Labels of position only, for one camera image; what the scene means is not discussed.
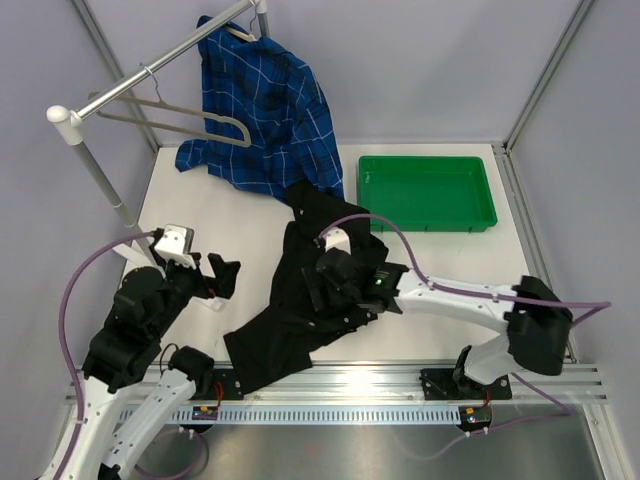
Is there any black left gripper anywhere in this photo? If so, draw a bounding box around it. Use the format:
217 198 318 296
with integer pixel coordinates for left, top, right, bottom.
149 242 240 338

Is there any black button shirt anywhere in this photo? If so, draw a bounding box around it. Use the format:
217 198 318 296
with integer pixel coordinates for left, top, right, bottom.
224 181 377 394

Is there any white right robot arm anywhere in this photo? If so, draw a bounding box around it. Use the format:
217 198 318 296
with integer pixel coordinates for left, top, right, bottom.
302 248 573 399

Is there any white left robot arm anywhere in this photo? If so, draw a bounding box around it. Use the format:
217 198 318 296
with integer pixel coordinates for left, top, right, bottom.
42 254 242 479

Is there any blue plaid shirt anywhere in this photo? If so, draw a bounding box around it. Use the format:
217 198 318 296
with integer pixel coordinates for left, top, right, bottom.
175 25 344 201

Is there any wooden hanger of blue shirt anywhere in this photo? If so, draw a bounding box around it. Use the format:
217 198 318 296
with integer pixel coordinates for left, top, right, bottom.
224 11 265 42

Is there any green plastic tray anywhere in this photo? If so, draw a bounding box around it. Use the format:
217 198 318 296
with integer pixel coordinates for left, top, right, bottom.
358 155 498 233

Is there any silver clothes rack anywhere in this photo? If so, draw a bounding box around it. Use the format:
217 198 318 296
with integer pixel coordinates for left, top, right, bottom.
46 1 269 233

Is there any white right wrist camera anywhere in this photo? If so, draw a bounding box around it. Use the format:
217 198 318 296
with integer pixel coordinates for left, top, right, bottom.
321 227 351 254

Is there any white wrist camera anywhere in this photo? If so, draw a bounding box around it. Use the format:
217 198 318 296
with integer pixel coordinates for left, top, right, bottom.
150 224 200 273
321 227 351 254

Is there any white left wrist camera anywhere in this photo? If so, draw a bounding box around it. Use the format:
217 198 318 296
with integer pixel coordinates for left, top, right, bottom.
150 224 200 273

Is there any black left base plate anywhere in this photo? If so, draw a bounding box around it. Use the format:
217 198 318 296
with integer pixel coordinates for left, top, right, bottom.
196 368 244 401

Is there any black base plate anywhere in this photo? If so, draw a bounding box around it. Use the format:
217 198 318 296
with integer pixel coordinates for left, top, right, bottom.
419 368 513 401
196 368 244 401

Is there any aluminium mounting rail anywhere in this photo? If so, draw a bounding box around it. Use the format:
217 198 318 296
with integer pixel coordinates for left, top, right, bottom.
64 360 609 405

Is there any white slotted cable duct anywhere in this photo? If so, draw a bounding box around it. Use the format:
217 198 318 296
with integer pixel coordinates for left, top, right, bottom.
162 405 462 426

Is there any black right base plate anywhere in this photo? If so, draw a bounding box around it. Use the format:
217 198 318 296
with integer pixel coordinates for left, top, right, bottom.
419 368 513 401

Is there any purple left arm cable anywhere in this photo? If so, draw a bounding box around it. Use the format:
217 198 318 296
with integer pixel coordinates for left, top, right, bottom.
49 229 207 480

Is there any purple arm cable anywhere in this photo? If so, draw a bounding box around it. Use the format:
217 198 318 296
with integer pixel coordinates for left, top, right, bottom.
49 229 207 480
317 213 612 461

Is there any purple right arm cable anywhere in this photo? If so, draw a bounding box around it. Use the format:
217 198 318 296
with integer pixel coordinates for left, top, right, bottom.
317 213 612 461

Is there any aluminium frame post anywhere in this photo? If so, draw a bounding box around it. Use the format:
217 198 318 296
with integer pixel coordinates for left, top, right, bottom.
502 0 597 154

